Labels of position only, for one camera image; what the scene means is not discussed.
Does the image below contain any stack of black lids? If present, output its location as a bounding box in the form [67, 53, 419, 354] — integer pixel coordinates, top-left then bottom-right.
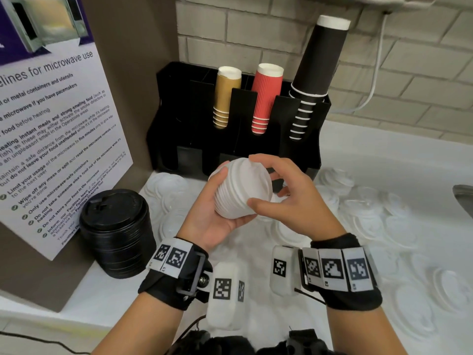
[79, 189, 157, 280]

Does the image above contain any black camera cable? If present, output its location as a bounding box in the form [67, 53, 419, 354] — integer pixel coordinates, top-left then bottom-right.
[176, 315, 207, 344]
[294, 288, 326, 306]

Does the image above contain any steel sink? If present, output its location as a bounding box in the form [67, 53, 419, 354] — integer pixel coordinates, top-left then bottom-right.
[452, 184, 473, 218]

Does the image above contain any black power cable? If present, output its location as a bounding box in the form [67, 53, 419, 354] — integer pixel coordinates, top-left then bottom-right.
[0, 330, 91, 355]

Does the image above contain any microwave safety poster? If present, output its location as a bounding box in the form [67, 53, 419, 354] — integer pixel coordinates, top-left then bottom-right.
[0, 0, 134, 261]

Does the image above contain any person's right hand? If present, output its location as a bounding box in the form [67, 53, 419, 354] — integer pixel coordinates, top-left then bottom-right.
[246, 154, 346, 242]

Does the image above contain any stack of gold paper cups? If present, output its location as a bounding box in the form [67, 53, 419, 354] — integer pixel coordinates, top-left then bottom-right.
[212, 66, 242, 130]

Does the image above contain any stack of black paper cups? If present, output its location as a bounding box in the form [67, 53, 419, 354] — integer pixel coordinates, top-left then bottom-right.
[288, 15, 351, 142]

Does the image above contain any black wrist marker band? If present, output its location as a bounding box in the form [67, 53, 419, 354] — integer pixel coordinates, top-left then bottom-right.
[138, 237, 213, 311]
[297, 232, 383, 311]

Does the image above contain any grey wall-mounted appliance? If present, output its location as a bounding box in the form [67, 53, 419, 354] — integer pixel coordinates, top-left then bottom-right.
[306, 0, 437, 13]

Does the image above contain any stack of large white lids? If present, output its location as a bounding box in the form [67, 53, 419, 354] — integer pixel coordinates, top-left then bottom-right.
[208, 157, 274, 220]

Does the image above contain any person's left forearm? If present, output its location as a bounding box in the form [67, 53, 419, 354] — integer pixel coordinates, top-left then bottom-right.
[92, 291, 185, 355]

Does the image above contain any white wall cable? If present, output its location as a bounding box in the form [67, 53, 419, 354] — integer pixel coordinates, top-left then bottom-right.
[329, 12, 389, 114]

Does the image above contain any black right wrist marker band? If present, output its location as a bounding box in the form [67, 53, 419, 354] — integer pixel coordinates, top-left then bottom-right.
[297, 232, 383, 311]

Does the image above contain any stack of red paper cups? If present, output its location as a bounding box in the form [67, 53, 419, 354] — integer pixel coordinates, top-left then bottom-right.
[251, 63, 284, 136]

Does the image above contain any person's left hand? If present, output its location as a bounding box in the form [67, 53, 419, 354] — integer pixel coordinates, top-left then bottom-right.
[177, 160, 258, 252]

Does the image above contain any black chest harness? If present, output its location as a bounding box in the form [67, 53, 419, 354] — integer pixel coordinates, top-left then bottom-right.
[166, 328, 348, 355]

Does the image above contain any black cup holder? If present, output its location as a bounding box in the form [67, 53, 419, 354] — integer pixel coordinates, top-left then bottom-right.
[146, 62, 332, 181]

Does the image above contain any black left wrist marker band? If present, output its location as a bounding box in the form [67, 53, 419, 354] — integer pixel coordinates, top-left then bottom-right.
[138, 237, 213, 311]

